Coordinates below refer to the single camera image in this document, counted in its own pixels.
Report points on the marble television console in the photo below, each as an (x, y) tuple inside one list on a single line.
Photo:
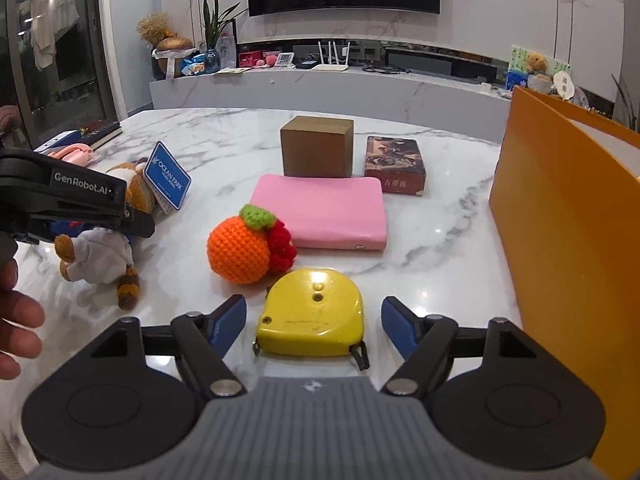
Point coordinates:
[(325, 92)]

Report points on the white router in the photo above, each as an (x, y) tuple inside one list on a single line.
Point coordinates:
[(330, 62)]

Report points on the teddy bear in knitted basket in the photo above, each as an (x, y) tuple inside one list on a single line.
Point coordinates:
[(537, 67)]

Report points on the tall leafy plant in vase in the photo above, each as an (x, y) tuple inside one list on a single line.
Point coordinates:
[(215, 25)]

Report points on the green picture board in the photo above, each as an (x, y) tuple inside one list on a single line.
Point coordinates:
[(517, 67)]

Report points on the small white clock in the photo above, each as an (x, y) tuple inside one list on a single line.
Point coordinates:
[(285, 59)]

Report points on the brown cardboard box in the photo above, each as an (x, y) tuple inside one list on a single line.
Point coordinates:
[(315, 152)]

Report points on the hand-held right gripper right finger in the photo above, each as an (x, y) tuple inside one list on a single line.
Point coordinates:
[(397, 327)]

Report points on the blue snack bags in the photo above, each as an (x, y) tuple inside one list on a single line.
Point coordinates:
[(197, 64)]

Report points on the dark patterned box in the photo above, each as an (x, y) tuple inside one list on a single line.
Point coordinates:
[(395, 162)]

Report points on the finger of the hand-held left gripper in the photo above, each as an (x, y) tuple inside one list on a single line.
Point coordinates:
[(142, 227)]

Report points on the pink flat case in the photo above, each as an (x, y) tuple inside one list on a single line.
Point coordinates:
[(320, 210)]

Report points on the glass sliding door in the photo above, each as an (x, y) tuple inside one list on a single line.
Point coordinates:
[(60, 35)]

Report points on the raccoon plush toy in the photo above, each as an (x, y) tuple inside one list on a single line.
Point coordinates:
[(100, 255)]

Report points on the pink toys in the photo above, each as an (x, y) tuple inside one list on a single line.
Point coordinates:
[(257, 59)]

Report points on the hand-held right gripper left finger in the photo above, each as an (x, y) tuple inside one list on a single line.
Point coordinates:
[(230, 322)]

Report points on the golden vase with dried flowers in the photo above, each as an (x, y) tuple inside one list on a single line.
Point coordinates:
[(172, 52)]

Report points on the crochet orange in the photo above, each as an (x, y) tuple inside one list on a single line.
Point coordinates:
[(237, 252)]

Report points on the orange storage box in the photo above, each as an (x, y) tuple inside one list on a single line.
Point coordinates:
[(565, 240)]

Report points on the small white and blue box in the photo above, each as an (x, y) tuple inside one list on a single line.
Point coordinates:
[(57, 140)]

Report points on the person's left hand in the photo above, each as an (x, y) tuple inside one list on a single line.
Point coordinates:
[(17, 320)]

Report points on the yellow tape measure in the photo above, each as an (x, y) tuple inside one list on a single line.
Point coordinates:
[(310, 315)]

